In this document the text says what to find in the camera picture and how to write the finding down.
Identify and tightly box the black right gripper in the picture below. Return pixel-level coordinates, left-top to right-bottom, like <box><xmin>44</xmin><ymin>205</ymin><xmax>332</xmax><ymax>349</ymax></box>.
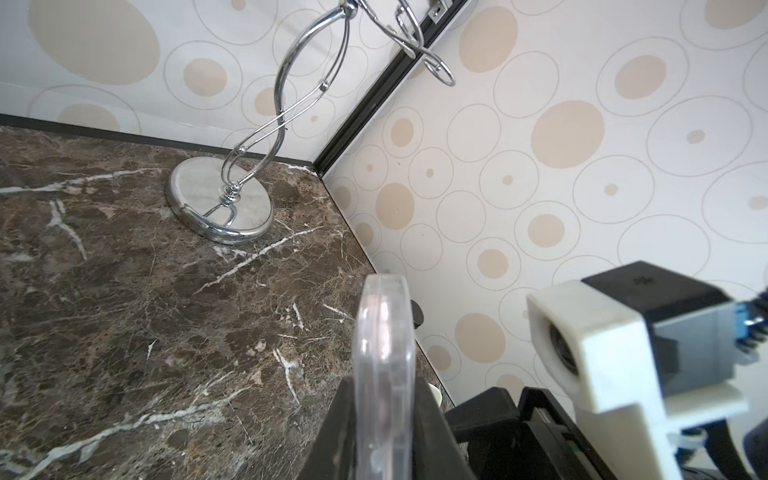
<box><xmin>445</xmin><ymin>387</ymin><xmax>616</xmax><ymax>479</ymax></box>

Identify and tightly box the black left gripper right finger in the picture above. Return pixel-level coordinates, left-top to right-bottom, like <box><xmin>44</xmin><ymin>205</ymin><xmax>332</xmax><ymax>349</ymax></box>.
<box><xmin>415</xmin><ymin>377</ymin><xmax>475</xmax><ymax>480</ymax></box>

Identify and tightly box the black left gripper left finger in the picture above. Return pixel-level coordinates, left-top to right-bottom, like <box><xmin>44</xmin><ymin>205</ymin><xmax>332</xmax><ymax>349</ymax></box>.
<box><xmin>298</xmin><ymin>377</ymin><xmax>354</xmax><ymax>480</ymax></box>

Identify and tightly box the clear case pink compass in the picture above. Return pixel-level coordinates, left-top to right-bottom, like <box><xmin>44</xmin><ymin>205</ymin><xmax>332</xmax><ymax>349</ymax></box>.
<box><xmin>353</xmin><ymin>274</ymin><xmax>416</xmax><ymax>479</ymax></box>

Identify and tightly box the small glass bottle black cap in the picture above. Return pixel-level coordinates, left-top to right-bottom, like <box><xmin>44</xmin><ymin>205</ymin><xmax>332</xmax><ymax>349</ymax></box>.
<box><xmin>411</xmin><ymin>300</ymin><xmax>424</xmax><ymax>329</ymax></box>

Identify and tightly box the chrome jewelry stand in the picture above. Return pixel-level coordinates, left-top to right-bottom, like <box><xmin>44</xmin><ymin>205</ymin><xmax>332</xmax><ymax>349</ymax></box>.
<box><xmin>166</xmin><ymin>1</ymin><xmax>455</xmax><ymax>245</ymax></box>

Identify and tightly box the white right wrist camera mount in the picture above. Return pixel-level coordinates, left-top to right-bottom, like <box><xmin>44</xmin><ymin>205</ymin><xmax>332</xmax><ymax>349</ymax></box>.
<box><xmin>527</xmin><ymin>261</ymin><xmax>754</xmax><ymax>479</ymax></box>

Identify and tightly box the black corner frame post right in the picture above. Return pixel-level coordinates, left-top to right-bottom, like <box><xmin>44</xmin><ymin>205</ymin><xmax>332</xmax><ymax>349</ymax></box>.
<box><xmin>313</xmin><ymin>1</ymin><xmax>470</xmax><ymax>177</ymax></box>

